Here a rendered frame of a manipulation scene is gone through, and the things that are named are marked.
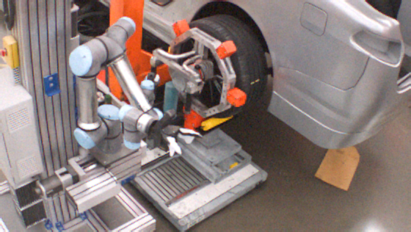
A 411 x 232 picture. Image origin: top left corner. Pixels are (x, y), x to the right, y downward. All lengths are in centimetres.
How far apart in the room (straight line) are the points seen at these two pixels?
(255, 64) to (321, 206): 124
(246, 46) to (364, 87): 79
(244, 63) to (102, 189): 111
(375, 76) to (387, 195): 157
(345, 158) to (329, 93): 146
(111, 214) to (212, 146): 95
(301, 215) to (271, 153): 69
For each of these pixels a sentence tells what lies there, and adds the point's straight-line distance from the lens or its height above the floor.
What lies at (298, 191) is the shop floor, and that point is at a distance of 346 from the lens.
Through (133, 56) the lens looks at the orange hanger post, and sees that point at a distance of 303.
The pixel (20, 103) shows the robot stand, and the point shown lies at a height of 122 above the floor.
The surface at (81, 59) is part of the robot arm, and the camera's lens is 188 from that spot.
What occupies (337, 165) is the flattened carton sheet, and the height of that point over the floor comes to 1.
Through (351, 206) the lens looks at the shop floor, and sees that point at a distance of 351.
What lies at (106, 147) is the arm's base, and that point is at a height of 85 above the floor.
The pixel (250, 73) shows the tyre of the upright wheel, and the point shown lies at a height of 98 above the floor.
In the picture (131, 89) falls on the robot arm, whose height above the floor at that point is 126.
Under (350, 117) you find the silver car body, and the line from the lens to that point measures 252.
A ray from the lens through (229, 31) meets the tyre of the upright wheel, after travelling 277.
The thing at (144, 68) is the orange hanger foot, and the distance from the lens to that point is 318.
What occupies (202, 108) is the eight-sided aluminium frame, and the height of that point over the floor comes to 60.
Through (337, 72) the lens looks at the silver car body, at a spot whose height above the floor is 126.
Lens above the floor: 239
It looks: 37 degrees down
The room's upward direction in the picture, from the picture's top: 8 degrees clockwise
